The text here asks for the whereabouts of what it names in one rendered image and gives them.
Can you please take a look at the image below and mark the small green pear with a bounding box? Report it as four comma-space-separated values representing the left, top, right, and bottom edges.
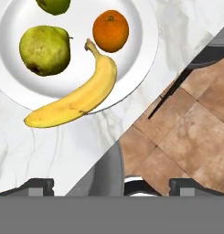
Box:
35, 0, 71, 16

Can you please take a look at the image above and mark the yellow banana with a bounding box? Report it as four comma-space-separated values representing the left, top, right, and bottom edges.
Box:
23, 37, 118, 129

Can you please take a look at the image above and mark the orange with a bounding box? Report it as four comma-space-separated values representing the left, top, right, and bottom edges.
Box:
91, 9, 130, 54

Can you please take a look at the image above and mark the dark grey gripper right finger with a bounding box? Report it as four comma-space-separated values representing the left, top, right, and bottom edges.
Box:
168, 178, 224, 197

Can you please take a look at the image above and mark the white round plate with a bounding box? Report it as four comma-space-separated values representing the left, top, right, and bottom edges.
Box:
0, 0, 160, 115

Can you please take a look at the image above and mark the large green pear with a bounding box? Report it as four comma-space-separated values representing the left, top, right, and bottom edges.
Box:
18, 25, 74, 78

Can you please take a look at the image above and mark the grey bar stool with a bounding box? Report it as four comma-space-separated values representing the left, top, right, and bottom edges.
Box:
147, 23, 224, 120
65, 140, 162, 197

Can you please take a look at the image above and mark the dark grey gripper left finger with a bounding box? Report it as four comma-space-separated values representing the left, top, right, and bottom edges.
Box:
0, 178, 55, 197

